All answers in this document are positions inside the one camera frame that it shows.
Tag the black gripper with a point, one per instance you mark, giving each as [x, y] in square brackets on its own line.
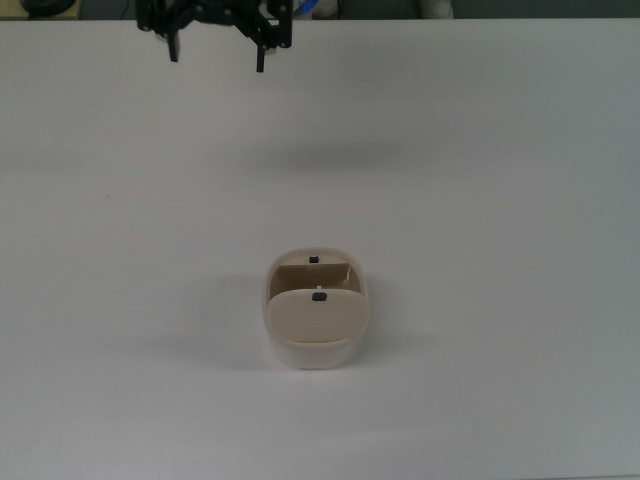
[225, 9]

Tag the small beige trash can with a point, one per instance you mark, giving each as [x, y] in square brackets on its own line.
[315, 325]

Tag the blue and white object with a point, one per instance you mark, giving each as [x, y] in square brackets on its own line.
[306, 7]

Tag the white rounded object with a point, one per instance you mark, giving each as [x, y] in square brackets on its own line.
[436, 7]

